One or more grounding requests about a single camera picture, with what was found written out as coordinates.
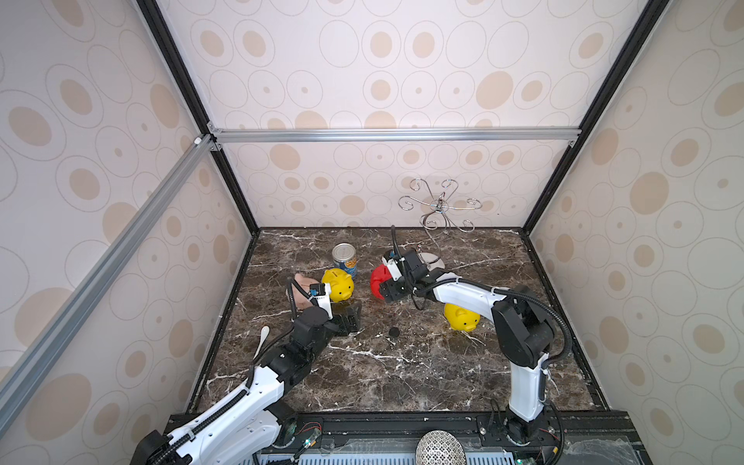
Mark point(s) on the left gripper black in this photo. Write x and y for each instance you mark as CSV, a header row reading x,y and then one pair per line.
x,y
346,328

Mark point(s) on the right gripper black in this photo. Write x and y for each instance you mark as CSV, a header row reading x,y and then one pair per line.
x,y
392,289

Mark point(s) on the red piggy bank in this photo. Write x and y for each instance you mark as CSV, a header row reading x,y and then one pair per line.
x,y
381,281

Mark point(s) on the yellow piggy bank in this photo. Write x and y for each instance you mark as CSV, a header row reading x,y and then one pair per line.
x,y
461,319
341,283

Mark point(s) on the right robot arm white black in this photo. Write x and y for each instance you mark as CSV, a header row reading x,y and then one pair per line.
x,y
531,335

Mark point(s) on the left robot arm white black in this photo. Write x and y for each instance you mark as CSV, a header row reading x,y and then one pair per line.
x,y
250,395

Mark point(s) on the pink piggy bank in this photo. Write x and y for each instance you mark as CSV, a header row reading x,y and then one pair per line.
x,y
305,282

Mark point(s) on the soup can blue label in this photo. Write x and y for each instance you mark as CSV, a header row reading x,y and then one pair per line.
x,y
345,258

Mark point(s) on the chrome mug tree stand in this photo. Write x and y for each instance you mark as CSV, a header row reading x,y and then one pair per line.
x,y
436,213

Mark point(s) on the white plastic spoon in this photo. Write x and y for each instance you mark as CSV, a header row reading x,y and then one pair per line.
x,y
264,335

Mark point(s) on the perforated metal ball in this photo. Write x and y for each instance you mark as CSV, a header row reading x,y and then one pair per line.
x,y
439,447

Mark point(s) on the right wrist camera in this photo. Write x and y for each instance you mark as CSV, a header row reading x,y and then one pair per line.
x,y
394,265

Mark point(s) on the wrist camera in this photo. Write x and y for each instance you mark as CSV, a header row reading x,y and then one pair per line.
x,y
321,296
394,265

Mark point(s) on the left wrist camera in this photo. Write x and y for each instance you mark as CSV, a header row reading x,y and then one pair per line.
x,y
321,296

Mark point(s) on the horizontal aluminium frame bar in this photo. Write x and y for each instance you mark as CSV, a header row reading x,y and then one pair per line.
x,y
220,136

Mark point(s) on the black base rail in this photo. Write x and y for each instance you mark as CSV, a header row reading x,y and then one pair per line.
x,y
280,436

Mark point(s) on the diagonal aluminium frame bar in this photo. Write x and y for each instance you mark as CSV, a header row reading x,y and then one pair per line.
x,y
47,348

